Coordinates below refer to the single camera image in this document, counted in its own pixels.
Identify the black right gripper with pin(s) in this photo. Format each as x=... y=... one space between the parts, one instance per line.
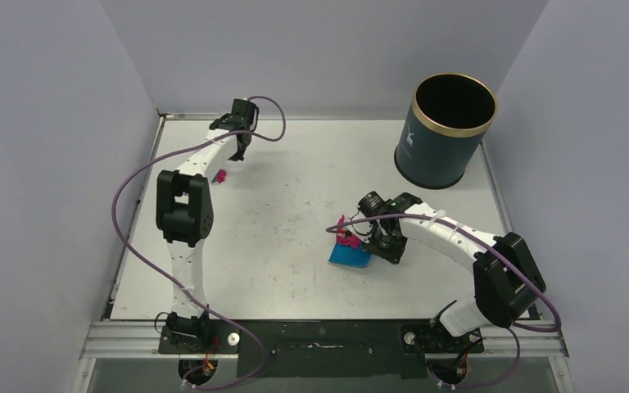
x=378 y=249

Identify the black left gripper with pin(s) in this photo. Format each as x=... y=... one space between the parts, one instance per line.
x=239 y=156

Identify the blue plastic dustpan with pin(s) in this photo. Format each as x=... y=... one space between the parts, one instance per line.
x=354 y=256

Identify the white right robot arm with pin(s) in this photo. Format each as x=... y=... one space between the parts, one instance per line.
x=506 y=280

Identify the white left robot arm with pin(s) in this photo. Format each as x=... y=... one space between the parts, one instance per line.
x=185 y=216

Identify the small pink paper scrap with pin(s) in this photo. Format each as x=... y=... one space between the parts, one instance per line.
x=220 y=176

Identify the large pink paper scrap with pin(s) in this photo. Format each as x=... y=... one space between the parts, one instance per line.
x=347 y=238

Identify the dark blue gold-rimmed bin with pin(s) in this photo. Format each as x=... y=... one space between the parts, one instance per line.
x=448 y=117

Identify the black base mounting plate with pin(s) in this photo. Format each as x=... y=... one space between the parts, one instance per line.
x=324 y=348

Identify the aluminium rail frame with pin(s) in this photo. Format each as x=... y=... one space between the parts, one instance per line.
x=140 y=340

